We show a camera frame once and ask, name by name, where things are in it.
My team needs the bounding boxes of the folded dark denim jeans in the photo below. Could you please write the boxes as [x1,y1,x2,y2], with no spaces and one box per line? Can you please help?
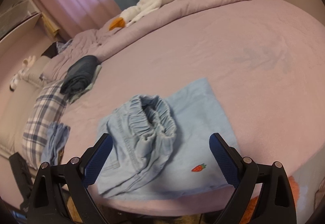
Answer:
[60,55,100,96]

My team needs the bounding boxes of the small blue folded garment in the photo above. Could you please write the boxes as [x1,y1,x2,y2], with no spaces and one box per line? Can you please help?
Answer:
[41,122,70,166]

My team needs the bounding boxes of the beige padded headboard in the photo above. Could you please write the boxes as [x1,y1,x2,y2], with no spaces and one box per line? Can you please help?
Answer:
[1,56,50,159]

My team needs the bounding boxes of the folded light green garment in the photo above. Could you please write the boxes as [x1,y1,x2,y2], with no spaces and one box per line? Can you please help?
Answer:
[67,64,103,105]

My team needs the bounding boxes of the plaid pillow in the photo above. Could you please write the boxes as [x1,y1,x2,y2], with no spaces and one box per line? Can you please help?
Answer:
[22,80,67,169]

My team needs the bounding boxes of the mauve bed sheet mattress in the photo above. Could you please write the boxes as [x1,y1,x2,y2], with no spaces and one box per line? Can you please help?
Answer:
[62,0,324,174]

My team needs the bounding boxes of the white bookshelf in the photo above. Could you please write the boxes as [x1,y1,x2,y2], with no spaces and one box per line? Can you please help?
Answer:
[0,0,40,39]

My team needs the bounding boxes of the mauve duvet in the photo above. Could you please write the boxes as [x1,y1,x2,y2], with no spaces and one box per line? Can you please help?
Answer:
[40,0,282,82]

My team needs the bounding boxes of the dark clothes pile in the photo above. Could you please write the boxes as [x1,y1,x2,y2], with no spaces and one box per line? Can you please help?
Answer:
[41,39,73,58]

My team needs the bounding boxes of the small white plush toy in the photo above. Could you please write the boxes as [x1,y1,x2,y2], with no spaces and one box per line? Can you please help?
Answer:
[9,56,36,92]

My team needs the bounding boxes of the light blue strawberry pants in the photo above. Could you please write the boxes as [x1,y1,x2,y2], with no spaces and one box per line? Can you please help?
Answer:
[96,78,237,200]

